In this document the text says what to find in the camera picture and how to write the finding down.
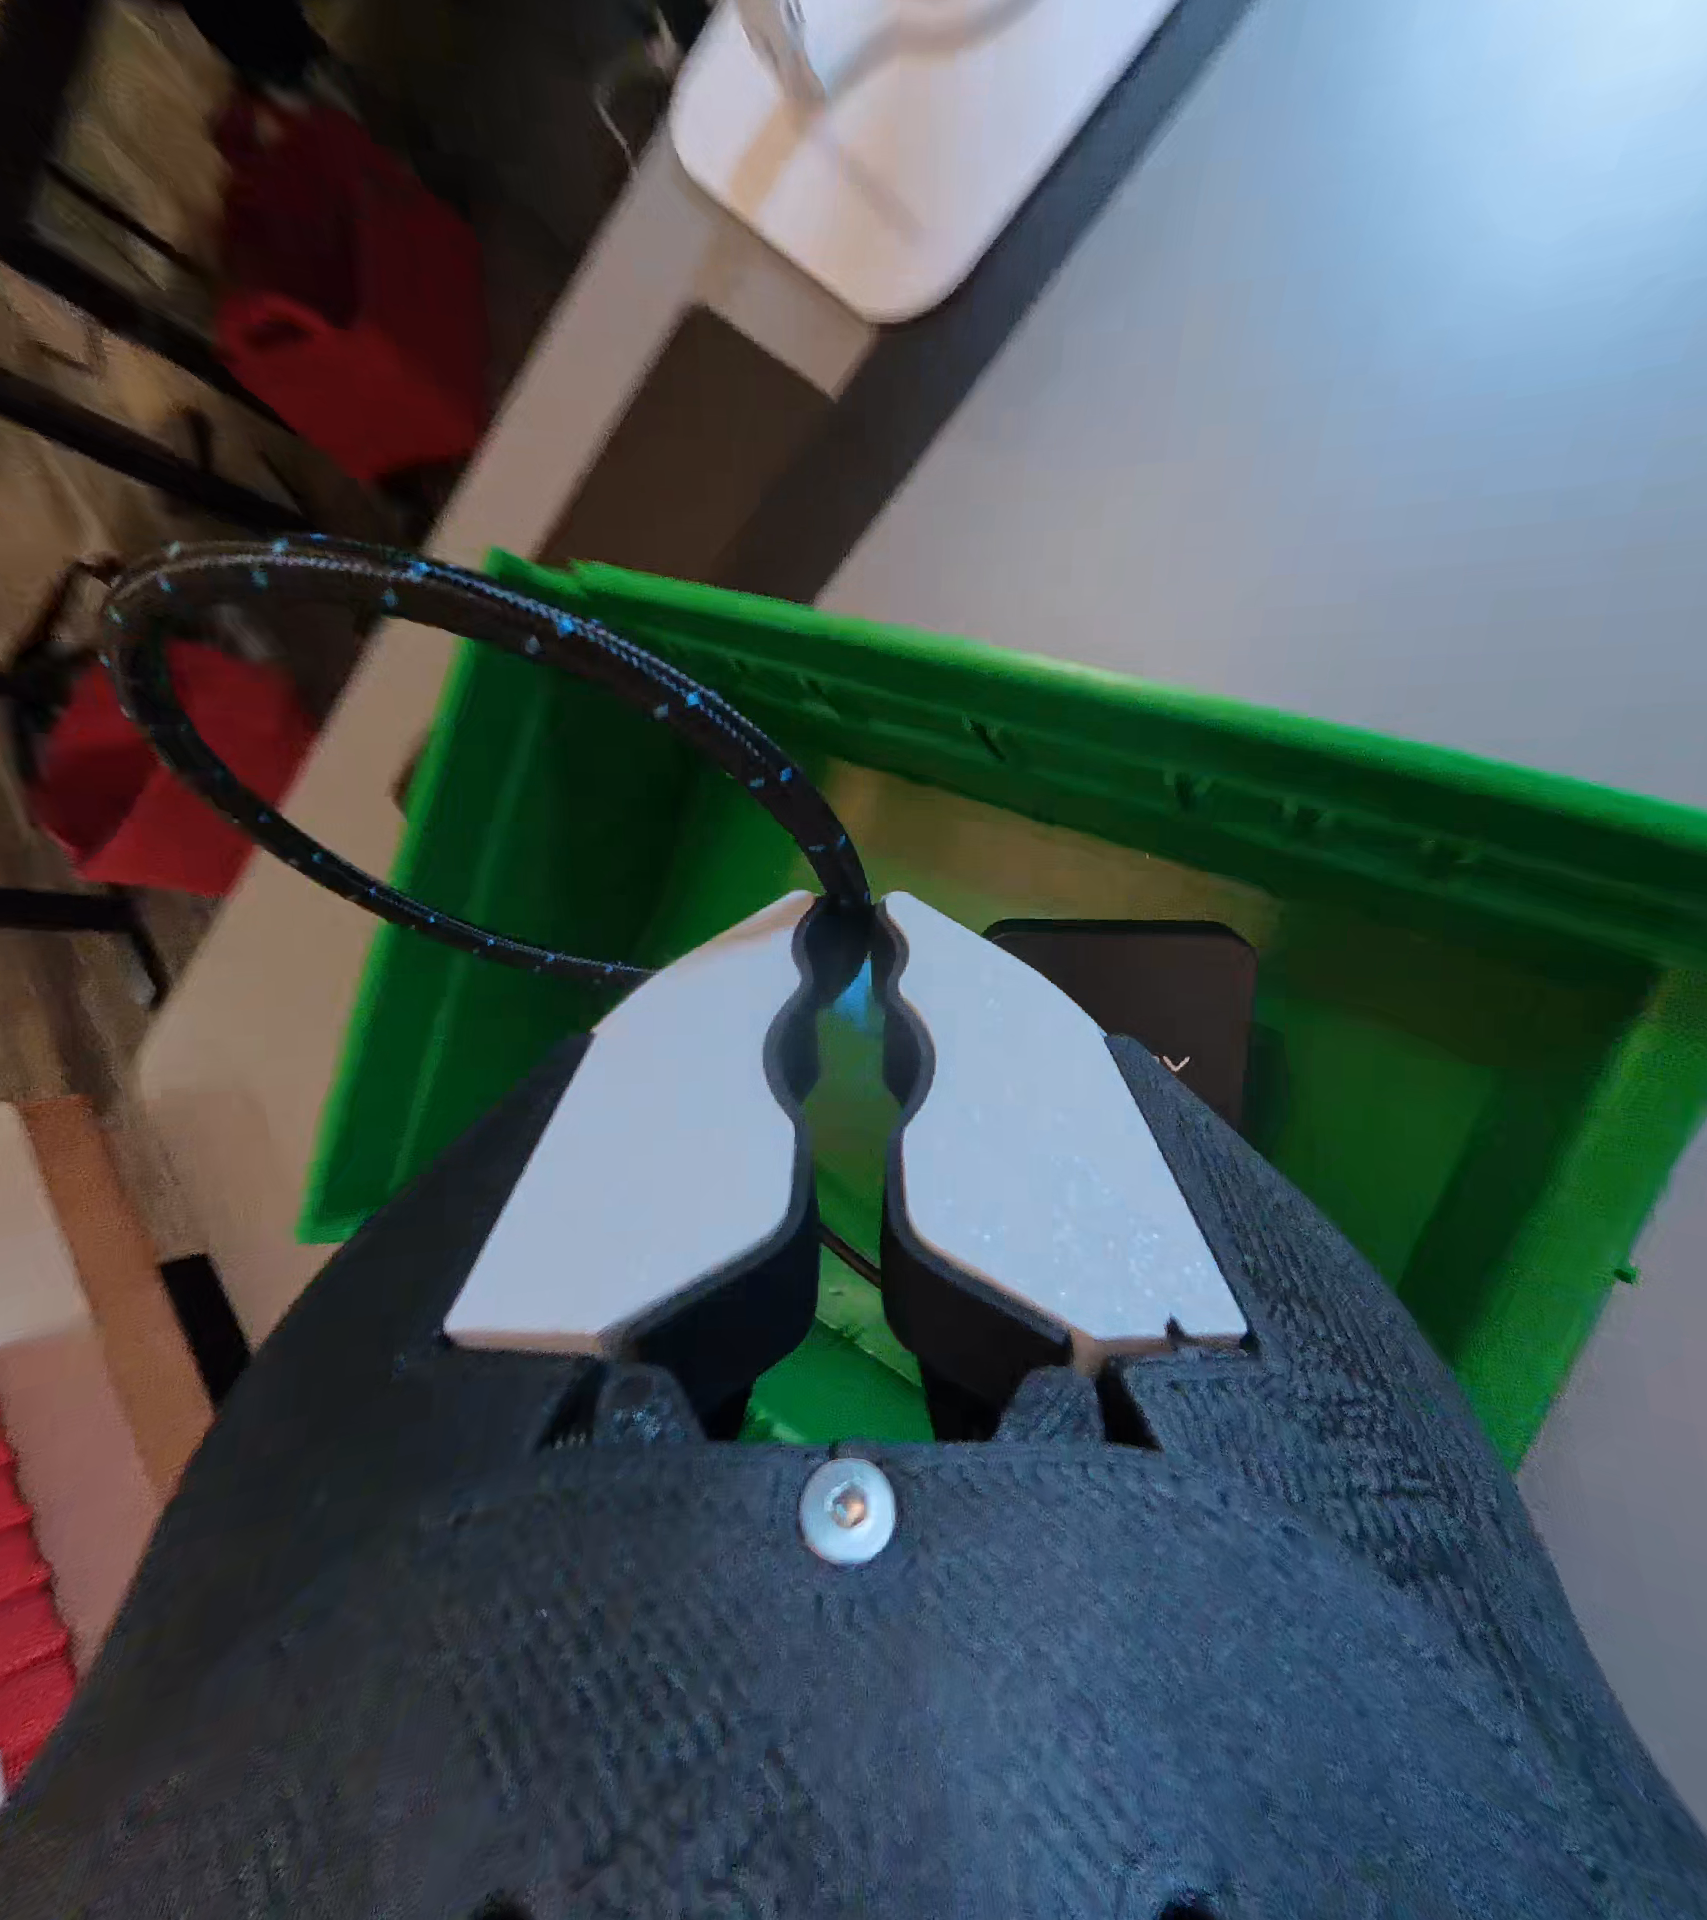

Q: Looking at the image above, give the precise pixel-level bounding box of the green plastic bin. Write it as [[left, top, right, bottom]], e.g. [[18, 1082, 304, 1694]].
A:
[[296, 546, 1707, 1472]]

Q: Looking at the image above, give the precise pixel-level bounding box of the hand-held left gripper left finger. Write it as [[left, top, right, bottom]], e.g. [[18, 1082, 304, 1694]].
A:
[[442, 891, 820, 1359]]

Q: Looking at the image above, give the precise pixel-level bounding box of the wooden table board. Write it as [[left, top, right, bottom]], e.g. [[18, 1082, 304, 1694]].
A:
[[0, 1092, 252, 1502]]

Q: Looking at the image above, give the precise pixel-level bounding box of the green-plug braided hdmi cable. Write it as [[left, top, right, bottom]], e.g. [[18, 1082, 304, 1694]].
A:
[[100, 534, 886, 983]]

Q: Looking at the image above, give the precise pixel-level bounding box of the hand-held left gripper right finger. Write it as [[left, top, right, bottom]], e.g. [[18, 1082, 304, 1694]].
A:
[[876, 888, 1257, 1367]]

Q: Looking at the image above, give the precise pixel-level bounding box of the red plastic container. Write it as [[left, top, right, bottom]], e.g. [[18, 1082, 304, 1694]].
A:
[[216, 103, 488, 482], [36, 643, 322, 901]]

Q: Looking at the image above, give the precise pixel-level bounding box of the black adapter hub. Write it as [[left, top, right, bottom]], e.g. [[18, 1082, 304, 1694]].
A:
[[985, 918, 1259, 1134]]

